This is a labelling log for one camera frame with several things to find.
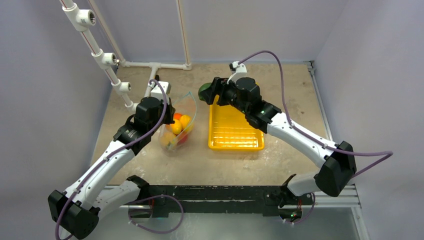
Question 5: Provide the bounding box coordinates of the green avocado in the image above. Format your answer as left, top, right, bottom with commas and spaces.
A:
198, 82, 212, 103

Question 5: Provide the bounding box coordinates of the orange fruit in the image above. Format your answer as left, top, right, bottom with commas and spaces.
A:
173, 112, 182, 120

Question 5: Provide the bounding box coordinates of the clear zip top bag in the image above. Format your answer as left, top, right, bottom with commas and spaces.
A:
158, 92, 197, 152

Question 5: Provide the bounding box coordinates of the orange yellow mango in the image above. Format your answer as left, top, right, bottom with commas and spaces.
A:
179, 114, 193, 133

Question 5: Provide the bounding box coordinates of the red apple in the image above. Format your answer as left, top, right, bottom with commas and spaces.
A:
178, 134, 189, 145

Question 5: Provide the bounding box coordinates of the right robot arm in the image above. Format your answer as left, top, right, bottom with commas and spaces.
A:
198, 77, 357, 204

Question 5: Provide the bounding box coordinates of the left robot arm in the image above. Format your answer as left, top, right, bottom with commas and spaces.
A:
47, 96, 175, 240

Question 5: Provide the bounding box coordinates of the yellow plastic tray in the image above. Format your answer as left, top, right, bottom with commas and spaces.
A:
208, 96, 265, 152

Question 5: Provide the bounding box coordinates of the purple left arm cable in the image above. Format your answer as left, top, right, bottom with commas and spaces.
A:
54, 78, 168, 240

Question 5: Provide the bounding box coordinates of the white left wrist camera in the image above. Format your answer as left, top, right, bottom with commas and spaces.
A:
144, 81, 172, 100

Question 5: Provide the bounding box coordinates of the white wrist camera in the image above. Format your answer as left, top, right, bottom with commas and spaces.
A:
226, 61, 247, 85
144, 81, 172, 100

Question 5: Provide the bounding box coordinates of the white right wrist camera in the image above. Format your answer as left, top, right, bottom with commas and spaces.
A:
226, 61, 247, 85

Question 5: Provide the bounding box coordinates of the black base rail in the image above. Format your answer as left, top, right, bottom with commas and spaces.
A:
127, 175, 313, 218

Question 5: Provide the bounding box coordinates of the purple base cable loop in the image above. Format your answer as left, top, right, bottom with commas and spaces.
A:
127, 194, 184, 235

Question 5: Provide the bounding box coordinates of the white pvc pipe frame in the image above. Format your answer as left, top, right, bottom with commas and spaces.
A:
60, 0, 192, 113

